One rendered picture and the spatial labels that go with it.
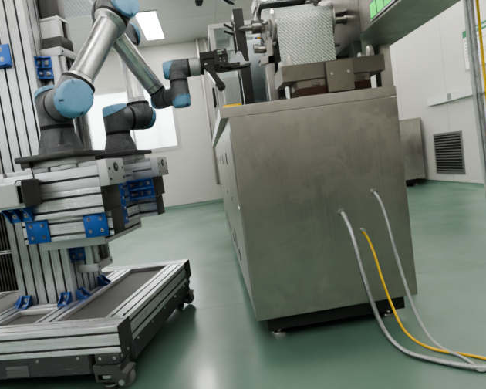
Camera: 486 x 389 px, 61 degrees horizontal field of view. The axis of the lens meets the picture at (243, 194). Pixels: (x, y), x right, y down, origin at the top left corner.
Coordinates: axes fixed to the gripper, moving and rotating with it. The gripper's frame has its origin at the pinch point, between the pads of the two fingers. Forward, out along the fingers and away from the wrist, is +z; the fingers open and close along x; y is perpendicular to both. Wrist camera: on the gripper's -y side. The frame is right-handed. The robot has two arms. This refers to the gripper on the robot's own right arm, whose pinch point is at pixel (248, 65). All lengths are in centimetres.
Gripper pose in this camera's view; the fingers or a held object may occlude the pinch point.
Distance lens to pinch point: 182.1
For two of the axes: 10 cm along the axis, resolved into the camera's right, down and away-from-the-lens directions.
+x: -0.8, -0.8, 9.9
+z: 9.9, -1.5, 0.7
